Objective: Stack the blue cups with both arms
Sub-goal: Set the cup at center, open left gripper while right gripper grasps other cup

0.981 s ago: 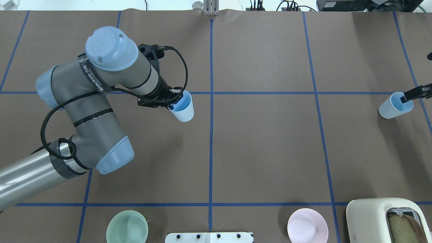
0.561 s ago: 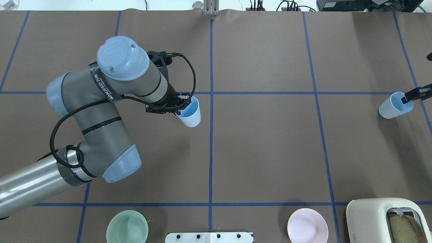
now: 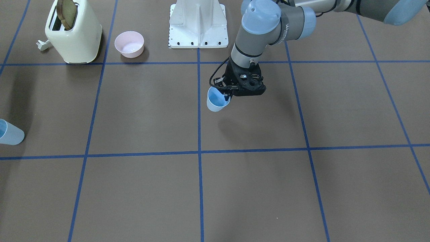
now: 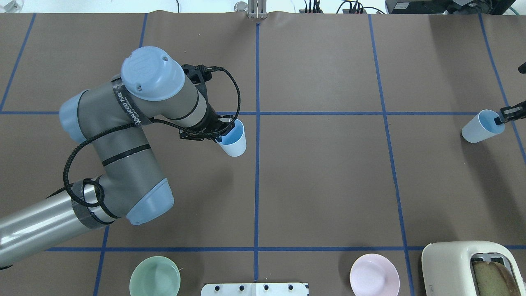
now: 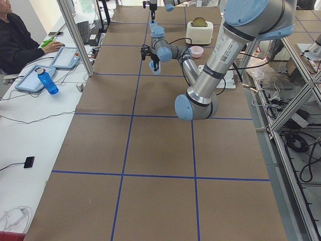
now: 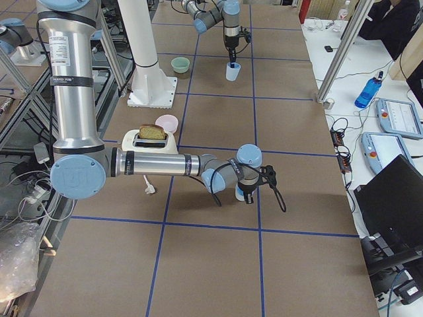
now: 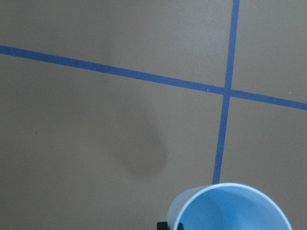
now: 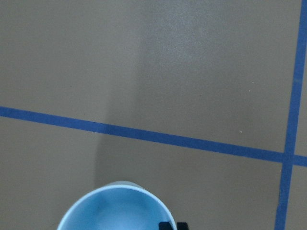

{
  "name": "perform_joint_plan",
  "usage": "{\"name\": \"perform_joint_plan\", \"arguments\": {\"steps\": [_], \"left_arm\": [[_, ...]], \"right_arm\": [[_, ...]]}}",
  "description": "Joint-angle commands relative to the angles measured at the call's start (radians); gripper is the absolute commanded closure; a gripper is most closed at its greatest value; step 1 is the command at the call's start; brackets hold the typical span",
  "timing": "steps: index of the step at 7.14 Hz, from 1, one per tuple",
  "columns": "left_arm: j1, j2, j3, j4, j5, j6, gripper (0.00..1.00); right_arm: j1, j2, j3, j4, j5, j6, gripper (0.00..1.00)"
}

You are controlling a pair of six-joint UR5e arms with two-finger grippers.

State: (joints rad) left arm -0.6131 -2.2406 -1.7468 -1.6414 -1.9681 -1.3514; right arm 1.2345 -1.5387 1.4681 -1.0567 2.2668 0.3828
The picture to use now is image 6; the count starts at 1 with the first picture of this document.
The white camera pillar base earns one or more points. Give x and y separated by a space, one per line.
150 86

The black laptop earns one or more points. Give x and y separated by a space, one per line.
392 201

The white toaster plug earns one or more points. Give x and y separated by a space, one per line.
149 190

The cream toaster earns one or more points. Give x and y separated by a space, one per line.
132 142

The teach pendant tablet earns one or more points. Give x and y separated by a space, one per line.
382 148
399 117

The green bowl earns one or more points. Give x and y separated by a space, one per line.
180 64

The bread slice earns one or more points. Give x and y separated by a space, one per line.
152 131

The aluminium frame post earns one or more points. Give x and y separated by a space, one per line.
349 35

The near teach pendant tablet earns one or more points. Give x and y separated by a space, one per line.
382 148

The far teach pendant tablet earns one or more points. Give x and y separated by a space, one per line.
399 117

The blue water bottle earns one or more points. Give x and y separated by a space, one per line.
369 91

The pink bowl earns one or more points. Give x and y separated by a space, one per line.
168 122

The light blue cup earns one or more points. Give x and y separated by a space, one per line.
232 71
239 194

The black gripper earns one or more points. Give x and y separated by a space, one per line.
230 43
245 190

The clear plastic bag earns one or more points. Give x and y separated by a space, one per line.
19 260

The seated person in black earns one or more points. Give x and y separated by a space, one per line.
391 22

